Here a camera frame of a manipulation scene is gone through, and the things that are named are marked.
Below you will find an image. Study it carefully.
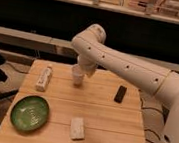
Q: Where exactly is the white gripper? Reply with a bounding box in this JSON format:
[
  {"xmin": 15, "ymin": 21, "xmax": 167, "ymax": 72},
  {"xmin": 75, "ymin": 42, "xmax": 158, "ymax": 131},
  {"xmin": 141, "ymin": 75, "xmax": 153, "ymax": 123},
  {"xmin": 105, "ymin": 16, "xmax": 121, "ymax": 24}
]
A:
[{"xmin": 77, "ymin": 55, "xmax": 97, "ymax": 77}]

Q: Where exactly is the white tube bottle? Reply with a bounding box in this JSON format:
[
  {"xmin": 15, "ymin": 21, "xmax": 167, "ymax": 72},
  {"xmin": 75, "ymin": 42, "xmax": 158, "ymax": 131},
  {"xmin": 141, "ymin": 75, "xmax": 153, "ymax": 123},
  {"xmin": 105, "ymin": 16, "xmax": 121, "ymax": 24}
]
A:
[{"xmin": 35, "ymin": 64, "xmax": 53, "ymax": 92}]

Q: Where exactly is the white sponge block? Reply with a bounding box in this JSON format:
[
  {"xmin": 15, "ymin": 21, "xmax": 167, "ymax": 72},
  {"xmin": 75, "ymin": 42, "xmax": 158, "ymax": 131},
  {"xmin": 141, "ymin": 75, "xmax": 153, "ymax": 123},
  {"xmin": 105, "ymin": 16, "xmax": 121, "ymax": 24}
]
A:
[{"xmin": 70, "ymin": 117, "xmax": 85, "ymax": 140}]

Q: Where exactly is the green ceramic plate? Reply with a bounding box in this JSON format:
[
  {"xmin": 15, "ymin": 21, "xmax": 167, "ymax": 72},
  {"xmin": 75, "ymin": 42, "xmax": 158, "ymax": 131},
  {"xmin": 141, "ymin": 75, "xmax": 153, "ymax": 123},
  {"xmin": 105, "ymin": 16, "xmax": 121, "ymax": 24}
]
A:
[{"xmin": 10, "ymin": 95, "xmax": 50, "ymax": 133}]

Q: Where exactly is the long wooden shelf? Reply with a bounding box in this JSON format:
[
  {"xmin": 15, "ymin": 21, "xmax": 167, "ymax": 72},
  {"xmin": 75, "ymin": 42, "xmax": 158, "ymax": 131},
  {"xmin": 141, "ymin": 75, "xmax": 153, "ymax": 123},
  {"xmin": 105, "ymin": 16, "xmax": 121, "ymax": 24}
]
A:
[{"xmin": 0, "ymin": 25, "xmax": 179, "ymax": 74}]

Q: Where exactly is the black rectangular remote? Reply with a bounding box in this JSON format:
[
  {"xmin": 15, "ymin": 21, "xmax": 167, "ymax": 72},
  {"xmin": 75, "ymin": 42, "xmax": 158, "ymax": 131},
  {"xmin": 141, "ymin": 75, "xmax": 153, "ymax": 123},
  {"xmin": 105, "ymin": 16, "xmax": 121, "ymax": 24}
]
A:
[{"xmin": 114, "ymin": 86, "xmax": 127, "ymax": 103}]

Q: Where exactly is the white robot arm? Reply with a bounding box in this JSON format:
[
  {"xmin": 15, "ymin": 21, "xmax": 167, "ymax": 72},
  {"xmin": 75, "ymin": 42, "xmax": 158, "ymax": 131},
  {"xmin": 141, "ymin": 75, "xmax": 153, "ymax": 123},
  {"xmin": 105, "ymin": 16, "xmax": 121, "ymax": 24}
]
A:
[{"xmin": 71, "ymin": 23, "xmax": 179, "ymax": 143}]

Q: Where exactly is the white ceramic cup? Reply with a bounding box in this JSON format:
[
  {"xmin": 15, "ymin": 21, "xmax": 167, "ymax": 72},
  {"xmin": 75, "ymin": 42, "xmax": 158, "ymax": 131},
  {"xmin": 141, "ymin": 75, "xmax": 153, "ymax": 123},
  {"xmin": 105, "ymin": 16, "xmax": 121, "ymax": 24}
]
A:
[{"xmin": 71, "ymin": 64, "xmax": 84, "ymax": 86}]

